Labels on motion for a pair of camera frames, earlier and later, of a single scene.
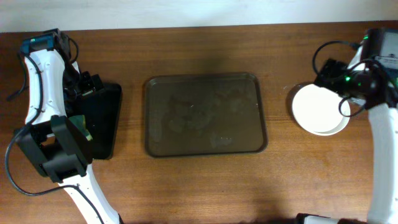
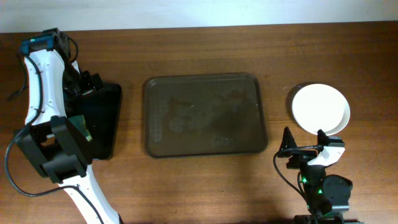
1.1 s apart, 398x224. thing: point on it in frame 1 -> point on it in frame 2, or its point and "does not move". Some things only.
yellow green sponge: [79, 121] does not move
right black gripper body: [329, 73] -> [304, 156]
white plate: [320, 111] does not move
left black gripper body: [86, 88] does not move
